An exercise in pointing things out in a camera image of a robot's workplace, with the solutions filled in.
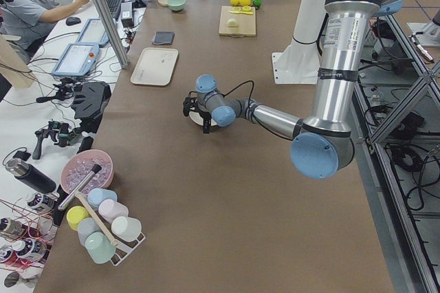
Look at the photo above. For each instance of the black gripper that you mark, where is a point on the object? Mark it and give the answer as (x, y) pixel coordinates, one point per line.
(202, 114)

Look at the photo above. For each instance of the round cream plate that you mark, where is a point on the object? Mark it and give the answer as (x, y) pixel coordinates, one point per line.
(197, 119)

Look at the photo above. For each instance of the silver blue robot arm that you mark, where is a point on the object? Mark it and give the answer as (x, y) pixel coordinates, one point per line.
(321, 143)

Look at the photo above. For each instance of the cream rabbit tray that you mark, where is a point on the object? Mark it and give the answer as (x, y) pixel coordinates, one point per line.
(155, 66)

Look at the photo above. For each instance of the folded grey cloth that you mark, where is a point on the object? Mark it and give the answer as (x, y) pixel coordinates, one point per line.
(163, 38)

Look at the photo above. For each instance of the wooden cutting board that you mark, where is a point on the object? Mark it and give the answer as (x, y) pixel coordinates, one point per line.
(247, 23)

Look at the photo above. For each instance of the yellow plastic knife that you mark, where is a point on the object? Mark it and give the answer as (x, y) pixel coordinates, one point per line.
(241, 12)

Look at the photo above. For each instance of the black plastic headset shell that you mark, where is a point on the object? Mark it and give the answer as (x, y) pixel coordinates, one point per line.
(90, 100)

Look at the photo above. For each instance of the metal muddler stick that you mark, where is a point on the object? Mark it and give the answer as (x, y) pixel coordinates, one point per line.
(86, 179)

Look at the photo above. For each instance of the mint green bowl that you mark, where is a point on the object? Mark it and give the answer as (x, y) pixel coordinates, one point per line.
(176, 5)

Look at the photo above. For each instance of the yellow lemon near lime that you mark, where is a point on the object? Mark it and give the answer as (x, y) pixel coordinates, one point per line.
(243, 3)

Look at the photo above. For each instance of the pink cup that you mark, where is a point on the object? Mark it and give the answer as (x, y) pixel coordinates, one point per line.
(110, 209)

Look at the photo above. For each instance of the white cup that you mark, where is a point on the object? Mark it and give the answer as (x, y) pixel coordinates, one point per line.
(126, 228)

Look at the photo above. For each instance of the blue cup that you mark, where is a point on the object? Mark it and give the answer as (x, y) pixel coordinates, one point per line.
(96, 196)

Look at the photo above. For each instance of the upper blue teach pendant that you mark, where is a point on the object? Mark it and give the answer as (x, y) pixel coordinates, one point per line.
(77, 60)

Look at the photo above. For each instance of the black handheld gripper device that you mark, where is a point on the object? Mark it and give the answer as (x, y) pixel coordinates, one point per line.
(58, 132)

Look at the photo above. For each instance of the black keyboard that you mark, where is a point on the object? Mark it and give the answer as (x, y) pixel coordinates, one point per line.
(114, 7)

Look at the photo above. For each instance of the white cup rack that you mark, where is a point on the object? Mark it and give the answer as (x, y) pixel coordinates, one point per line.
(123, 248)

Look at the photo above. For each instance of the grey cup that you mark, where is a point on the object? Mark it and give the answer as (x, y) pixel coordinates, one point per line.
(85, 228)

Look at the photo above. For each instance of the yellow cup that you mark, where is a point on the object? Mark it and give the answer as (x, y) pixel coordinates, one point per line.
(75, 215)

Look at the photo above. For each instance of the mint green cup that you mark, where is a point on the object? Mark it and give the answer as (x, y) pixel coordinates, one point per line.
(99, 247)

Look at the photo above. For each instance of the black computer mouse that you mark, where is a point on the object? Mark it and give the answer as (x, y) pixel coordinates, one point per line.
(72, 21)

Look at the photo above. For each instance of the black thermos bottle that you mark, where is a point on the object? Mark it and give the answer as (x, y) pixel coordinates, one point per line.
(30, 175)

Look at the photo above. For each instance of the seated person grey shirt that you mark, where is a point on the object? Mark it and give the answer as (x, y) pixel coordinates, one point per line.
(33, 20)

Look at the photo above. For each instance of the aluminium frame post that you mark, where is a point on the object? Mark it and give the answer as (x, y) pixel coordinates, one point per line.
(112, 33)

